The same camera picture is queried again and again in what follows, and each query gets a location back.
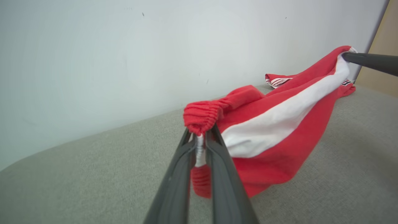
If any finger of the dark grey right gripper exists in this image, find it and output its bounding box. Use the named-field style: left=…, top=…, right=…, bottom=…
left=342, top=52, right=398, bottom=77

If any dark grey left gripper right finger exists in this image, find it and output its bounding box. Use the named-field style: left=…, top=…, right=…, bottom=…
left=205, top=124, right=259, bottom=224

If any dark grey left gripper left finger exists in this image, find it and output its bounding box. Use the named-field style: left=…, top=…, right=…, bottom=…
left=144, top=128, right=197, bottom=224

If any red garment with white hem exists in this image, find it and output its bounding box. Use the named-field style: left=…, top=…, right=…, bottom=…
left=183, top=46, right=358, bottom=199

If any red Bulls basketball jersey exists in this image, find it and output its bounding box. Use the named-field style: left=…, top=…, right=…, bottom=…
left=265, top=73, right=356, bottom=97

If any tan wooden panel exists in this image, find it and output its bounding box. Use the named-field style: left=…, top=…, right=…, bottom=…
left=355, top=0, right=398, bottom=97

